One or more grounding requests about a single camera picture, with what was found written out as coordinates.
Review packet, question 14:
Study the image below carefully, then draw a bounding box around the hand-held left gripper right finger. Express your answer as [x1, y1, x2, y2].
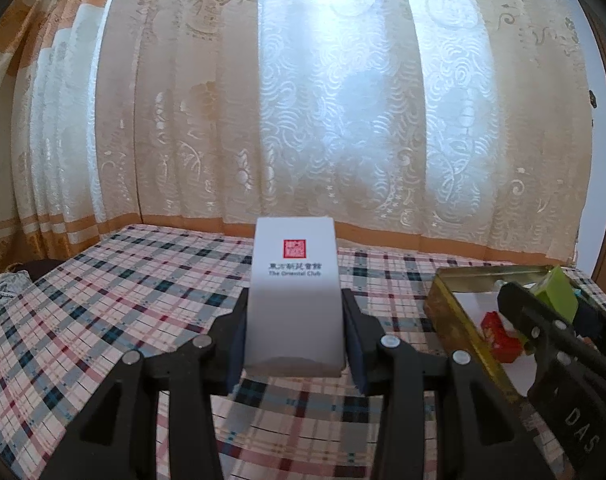
[340, 290, 554, 480]

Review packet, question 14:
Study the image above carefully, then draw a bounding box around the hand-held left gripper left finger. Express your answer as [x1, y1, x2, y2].
[40, 287, 251, 480]

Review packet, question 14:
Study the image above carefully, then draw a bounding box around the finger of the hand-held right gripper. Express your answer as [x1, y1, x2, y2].
[574, 292, 606, 346]
[497, 281, 602, 387]

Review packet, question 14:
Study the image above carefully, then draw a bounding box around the green block with football print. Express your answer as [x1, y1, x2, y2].
[530, 265, 581, 328]

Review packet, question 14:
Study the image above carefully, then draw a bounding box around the red toy block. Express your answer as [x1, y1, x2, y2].
[480, 311, 524, 363]

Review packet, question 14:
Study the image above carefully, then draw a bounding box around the white card box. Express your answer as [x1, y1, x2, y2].
[244, 216, 346, 378]

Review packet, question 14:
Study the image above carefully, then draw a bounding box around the white paper liner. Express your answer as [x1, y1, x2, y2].
[456, 280, 539, 398]

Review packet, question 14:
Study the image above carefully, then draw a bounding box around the plaid tablecloth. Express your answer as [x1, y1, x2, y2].
[0, 224, 606, 480]

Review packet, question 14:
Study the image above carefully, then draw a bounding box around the dark cloth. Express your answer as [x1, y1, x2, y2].
[18, 259, 58, 281]

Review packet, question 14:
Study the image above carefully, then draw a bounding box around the white lace cloth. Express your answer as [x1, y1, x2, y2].
[0, 270, 31, 321]

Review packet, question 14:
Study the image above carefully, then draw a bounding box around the cream patterned curtain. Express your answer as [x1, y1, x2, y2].
[0, 0, 606, 271]

